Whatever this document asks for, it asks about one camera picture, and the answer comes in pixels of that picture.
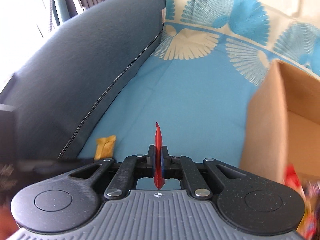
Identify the yellow snack bar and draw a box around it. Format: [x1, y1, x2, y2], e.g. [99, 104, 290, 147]
[94, 135, 117, 160]

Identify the left hand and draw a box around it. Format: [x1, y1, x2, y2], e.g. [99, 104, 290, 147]
[0, 204, 19, 240]

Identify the blue fabric sofa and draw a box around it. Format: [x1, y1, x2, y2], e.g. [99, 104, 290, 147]
[4, 0, 165, 159]

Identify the brown cardboard box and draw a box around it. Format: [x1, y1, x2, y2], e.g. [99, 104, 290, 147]
[239, 60, 320, 183]

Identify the red blue snack packet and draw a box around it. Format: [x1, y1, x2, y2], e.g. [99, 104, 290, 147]
[284, 164, 305, 200]

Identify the blue white patterned cover sheet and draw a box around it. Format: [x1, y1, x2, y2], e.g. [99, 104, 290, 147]
[80, 0, 319, 167]

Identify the purple wrapped candy bar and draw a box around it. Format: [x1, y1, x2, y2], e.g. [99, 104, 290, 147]
[297, 180, 319, 239]

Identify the white garment steamer stand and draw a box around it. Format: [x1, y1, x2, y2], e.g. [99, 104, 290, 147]
[46, 0, 70, 32]

